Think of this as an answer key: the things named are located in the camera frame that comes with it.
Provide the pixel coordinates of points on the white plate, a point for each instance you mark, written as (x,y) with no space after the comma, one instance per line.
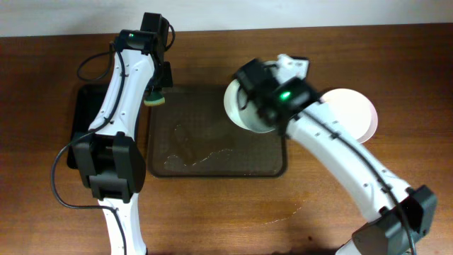
(355,112)
(240,97)

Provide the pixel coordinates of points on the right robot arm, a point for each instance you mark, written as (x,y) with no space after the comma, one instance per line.
(397,215)

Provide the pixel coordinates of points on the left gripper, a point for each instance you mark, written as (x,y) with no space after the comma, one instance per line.
(168,78)

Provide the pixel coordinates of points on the green yellow sponge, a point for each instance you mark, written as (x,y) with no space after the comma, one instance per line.
(154,98)

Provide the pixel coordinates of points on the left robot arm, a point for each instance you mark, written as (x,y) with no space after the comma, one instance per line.
(113,181)

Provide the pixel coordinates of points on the black plastic tray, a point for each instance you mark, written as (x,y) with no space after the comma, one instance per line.
(89,100)

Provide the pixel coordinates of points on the brown translucent tray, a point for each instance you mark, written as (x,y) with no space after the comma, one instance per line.
(191,136)

